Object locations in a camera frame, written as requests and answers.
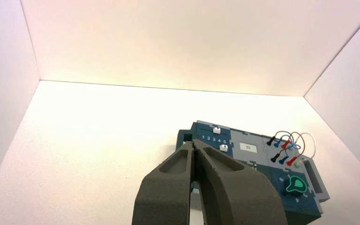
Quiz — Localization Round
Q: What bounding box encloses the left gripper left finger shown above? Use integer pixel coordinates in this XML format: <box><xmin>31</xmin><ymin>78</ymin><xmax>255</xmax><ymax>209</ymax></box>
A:
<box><xmin>132</xmin><ymin>141</ymin><xmax>196</xmax><ymax>225</ymax></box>

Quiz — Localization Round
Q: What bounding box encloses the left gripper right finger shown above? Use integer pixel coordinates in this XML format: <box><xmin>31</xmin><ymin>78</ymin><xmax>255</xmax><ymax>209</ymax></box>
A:
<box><xmin>193</xmin><ymin>140</ymin><xmax>289</xmax><ymax>225</ymax></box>

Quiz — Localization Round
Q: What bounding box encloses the green topped rotary knob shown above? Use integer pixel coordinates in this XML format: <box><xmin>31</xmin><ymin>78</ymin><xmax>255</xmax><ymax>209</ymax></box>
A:
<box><xmin>281</xmin><ymin>174</ymin><xmax>308</xmax><ymax>198</ymax></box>

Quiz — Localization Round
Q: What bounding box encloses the blue grey control box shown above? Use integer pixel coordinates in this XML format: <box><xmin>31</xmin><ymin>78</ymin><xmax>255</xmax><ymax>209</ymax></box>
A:
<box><xmin>176</xmin><ymin>120</ymin><xmax>330</xmax><ymax>225</ymax></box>

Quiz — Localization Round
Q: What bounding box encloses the small white display screen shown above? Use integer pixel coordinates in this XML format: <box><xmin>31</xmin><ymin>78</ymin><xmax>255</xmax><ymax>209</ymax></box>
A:
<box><xmin>240</xmin><ymin>143</ymin><xmax>258</xmax><ymax>153</ymax></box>

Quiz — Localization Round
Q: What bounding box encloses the thin blue wire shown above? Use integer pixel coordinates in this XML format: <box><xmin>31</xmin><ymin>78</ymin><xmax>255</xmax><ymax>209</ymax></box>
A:
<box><xmin>280</xmin><ymin>135</ymin><xmax>302</xmax><ymax>159</ymax></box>

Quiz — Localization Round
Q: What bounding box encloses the thin black wire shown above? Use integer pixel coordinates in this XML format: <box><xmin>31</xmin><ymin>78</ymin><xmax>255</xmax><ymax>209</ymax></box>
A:
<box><xmin>273</xmin><ymin>130</ymin><xmax>294</xmax><ymax>156</ymax></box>

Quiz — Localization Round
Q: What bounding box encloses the thin red wire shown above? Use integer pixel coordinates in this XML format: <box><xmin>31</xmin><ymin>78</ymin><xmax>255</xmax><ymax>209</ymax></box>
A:
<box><xmin>288</xmin><ymin>132</ymin><xmax>306</xmax><ymax>159</ymax></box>

